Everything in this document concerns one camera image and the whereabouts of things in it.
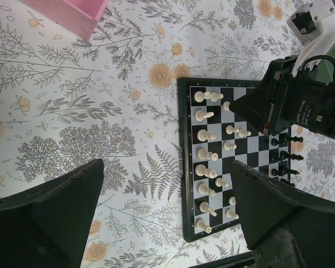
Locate black pawn chess piece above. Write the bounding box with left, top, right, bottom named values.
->
left=271, top=138, right=284, bottom=146

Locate white pawn chess piece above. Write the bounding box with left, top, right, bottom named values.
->
left=210, top=92, right=224, bottom=102

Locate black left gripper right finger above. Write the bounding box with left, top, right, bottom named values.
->
left=231, top=160, right=335, bottom=267

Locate white pawn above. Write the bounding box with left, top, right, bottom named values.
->
left=237, top=129, right=251, bottom=137
left=215, top=178, right=229, bottom=188
left=226, top=125, right=240, bottom=135
left=223, top=141, right=237, bottom=150
left=222, top=101, right=230, bottom=111

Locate white bishop chess piece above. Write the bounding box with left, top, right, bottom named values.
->
left=194, top=110, right=214, bottom=122

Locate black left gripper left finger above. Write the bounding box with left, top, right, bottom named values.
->
left=0, top=159, right=104, bottom=267

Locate floral patterned table mat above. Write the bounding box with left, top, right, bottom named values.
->
left=0, top=0, right=335, bottom=268

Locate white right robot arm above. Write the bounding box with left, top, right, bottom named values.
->
left=229, top=1, right=335, bottom=140

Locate black and white chessboard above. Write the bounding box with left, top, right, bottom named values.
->
left=177, top=78, right=290, bottom=242

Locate pink square tray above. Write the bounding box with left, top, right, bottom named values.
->
left=22, top=0, right=108, bottom=41

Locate white rook chess piece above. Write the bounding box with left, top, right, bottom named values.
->
left=194, top=91, right=211, bottom=103

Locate white queen chess piece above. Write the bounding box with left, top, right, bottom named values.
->
left=197, top=129, right=217, bottom=142

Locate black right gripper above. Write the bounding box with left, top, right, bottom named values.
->
left=229, top=55, right=335, bottom=137

